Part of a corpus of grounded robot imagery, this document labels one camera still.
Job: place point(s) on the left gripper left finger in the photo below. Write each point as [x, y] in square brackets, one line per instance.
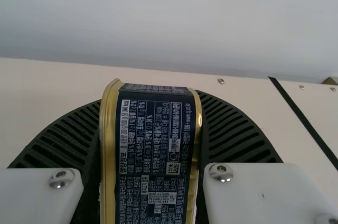
[52, 139]

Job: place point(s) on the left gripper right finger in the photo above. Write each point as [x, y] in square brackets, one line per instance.
[237, 139]

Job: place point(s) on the rectangular tin with gold rim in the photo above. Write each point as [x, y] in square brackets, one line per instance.
[148, 142]

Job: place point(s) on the black strip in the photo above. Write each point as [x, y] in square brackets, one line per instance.
[303, 123]

